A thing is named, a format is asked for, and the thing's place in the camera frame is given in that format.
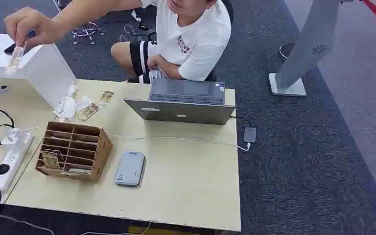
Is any person's left hand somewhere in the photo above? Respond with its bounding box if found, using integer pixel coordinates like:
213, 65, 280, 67
147, 53, 166, 71

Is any person's right hand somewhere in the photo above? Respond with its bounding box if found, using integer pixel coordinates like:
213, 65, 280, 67
4, 7, 56, 48

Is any clear plastic card sleeve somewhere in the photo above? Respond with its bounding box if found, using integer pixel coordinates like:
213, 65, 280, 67
5, 41, 27, 74

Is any black phone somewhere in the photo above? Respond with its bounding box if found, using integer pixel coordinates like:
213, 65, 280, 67
3, 30, 37, 55

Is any person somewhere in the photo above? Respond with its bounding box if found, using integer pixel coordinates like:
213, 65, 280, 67
4, 0, 233, 84

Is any white box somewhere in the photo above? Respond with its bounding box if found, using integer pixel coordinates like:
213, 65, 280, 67
0, 32, 77, 109

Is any grey laptop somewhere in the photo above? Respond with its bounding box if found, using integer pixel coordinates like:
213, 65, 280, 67
124, 78, 236, 126

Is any chrome chair base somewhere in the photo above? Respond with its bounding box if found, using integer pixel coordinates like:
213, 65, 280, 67
70, 21, 105, 46

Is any small gold printed card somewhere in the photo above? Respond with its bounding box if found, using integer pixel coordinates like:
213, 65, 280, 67
97, 91, 115, 106

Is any large gold printed card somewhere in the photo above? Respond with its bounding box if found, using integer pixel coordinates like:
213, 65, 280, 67
74, 102, 100, 122

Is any crumpled clear plastic wrapper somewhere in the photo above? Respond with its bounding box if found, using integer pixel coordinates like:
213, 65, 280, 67
53, 84, 93, 121

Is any grey power bank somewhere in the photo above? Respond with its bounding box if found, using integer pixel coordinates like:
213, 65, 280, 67
114, 151, 147, 188

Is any clear plastic scrap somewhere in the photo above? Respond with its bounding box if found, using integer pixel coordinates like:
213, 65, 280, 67
0, 127, 21, 145

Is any wooden card box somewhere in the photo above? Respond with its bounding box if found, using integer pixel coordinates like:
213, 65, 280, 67
35, 121, 114, 183

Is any black power adapter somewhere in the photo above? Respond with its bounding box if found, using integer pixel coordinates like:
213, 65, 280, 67
243, 126, 258, 144

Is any person's shoe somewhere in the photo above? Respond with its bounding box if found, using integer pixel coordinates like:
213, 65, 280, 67
278, 43, 295, 62

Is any upright gold printed card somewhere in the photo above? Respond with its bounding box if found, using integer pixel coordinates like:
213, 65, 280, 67
41, 150, 61, 170

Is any white power strip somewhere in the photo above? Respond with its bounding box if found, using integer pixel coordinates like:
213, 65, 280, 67
0, 131, 36, 194

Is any flat pale card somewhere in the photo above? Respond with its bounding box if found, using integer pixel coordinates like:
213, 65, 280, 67
57, 168, 92, 178

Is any tangled white cable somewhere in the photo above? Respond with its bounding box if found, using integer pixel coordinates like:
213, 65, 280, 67
119, 9, 150, 43

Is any white charging cable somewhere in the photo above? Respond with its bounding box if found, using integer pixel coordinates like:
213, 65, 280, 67
107, 133, 251, 152

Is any black laptop power cable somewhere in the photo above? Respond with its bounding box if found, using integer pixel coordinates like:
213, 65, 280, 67
230, 116, 252, 128

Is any white floor cable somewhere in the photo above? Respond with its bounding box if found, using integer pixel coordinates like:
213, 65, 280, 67
0, 213, 152, 235

